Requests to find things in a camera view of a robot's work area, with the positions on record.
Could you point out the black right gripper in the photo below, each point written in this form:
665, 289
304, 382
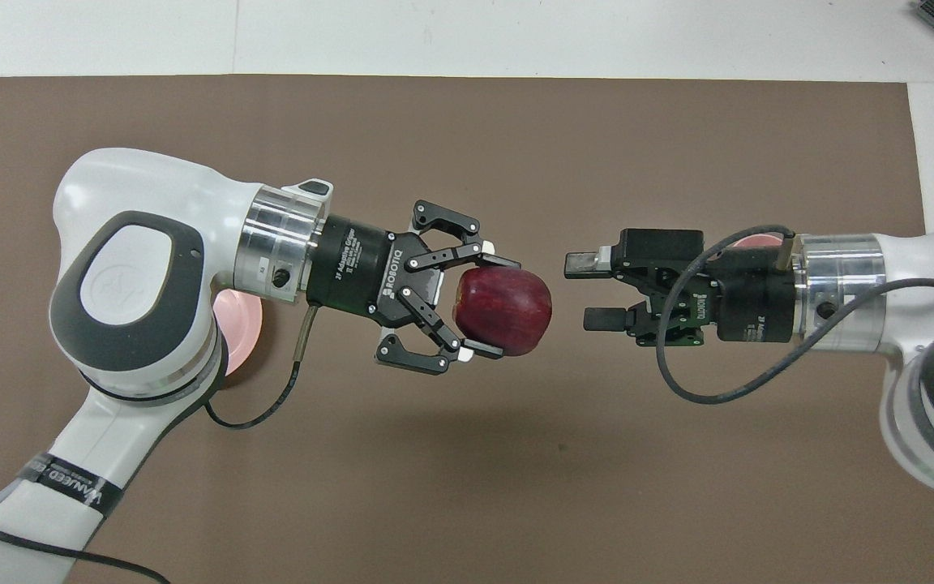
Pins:
755, 308

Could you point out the red apple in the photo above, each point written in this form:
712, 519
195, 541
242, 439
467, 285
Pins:
503, 312

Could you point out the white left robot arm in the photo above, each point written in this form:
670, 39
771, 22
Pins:
134, 284

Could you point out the brown table mat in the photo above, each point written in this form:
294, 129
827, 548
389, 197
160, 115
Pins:
467, 487

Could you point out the pink plate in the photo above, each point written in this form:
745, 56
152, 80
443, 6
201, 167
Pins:
242, 332

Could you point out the pink bowl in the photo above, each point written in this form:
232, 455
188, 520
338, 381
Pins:
759, 240

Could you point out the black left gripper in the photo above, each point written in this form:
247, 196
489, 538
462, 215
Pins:
353, 264

